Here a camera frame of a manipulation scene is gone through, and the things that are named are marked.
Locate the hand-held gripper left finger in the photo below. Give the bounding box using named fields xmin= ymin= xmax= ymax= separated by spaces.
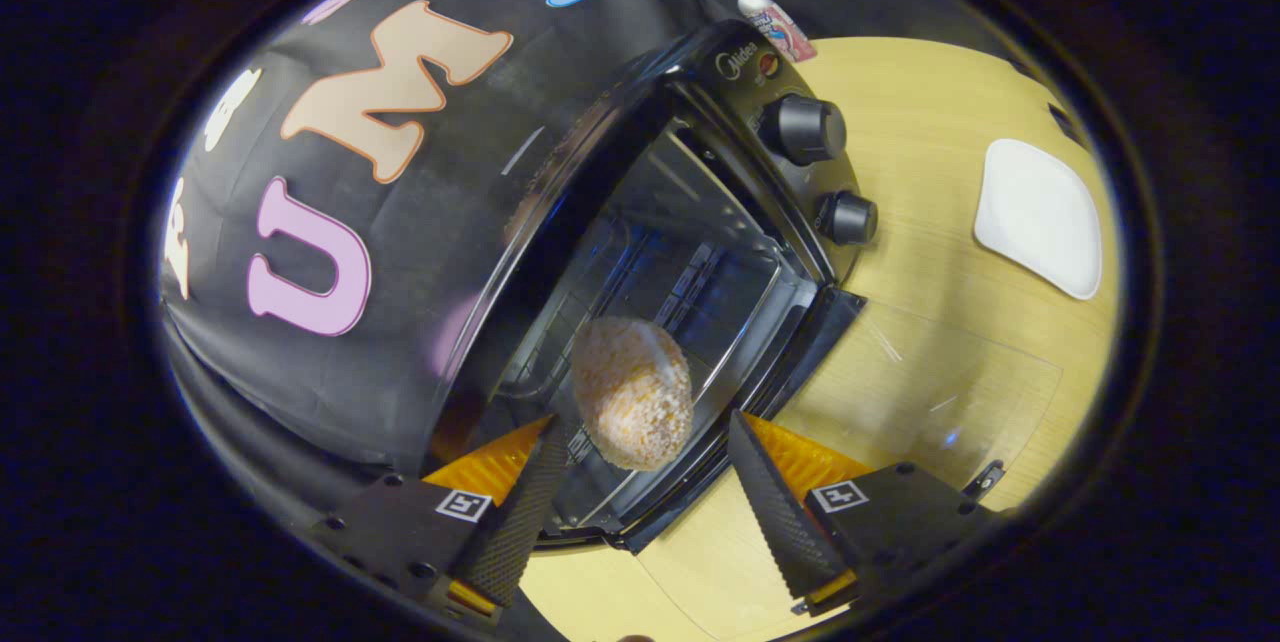
xmin=310 ymin=414 xmax=581 ymax=620

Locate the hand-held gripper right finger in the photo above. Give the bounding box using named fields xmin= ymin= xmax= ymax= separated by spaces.
xmin=727 ymin=409 xmax=996 ymax=618

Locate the sugared doughnut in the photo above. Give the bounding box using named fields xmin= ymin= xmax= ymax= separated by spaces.
xmin=570 ymin=316 xmax=695 ymax=472

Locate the black toaster oven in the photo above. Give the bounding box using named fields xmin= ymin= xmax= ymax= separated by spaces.
xmin=430 ymin=19 xmax=1063 ymax=641

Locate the black backdrop cloth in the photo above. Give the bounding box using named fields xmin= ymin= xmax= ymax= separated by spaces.
xmin=160 ymin=0 xmax=1011 ymax=523

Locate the white square plate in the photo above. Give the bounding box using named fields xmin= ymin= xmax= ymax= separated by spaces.
xmin=974 ymin=138 xmax=1103 ymax=301

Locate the black table clamp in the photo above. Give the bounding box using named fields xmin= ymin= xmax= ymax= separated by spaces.
xmin=1047 ymin=102 xmax=1091 ymax=149

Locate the white spray bottle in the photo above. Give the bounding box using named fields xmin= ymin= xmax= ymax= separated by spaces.
xmin=728 ymin=0 xmax=818 ymax=64

